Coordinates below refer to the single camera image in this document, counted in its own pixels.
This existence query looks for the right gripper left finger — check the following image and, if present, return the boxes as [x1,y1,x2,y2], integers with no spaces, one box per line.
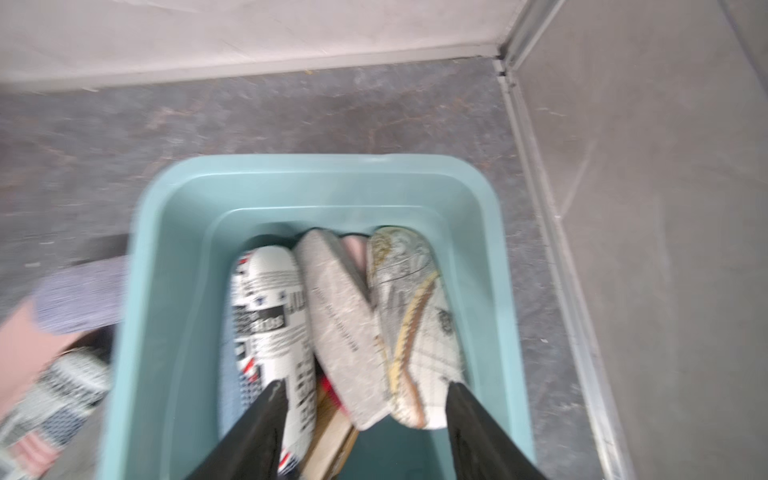
[186,380,288,480]

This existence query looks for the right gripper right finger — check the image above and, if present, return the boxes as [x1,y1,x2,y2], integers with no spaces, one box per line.
[445,382,546,480]

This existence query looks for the plaid brown glasses case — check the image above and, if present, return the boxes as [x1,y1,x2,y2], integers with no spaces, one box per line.
[300,376,359,480]

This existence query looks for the teal plastic storage box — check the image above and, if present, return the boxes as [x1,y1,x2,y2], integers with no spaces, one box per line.
[97,154,535,479]

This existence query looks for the flag newspaper print case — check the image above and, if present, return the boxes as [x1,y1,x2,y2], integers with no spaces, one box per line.
[229,246,317,479]

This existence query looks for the grey marble glasses case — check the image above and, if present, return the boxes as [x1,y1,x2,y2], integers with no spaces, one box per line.
[294,229,389,431]

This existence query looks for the pink hard glasses case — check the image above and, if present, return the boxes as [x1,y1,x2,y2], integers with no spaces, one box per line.
[341,234,368,276]

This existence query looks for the newspaper case under pink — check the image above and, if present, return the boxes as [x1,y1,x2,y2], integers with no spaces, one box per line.
[1,347,112,479]

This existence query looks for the purple fabric case top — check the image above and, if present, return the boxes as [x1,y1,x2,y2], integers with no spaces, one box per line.
[32,256,127,335]

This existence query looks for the pink flat case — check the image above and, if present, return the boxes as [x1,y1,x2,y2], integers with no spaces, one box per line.
[0,296,84,419]

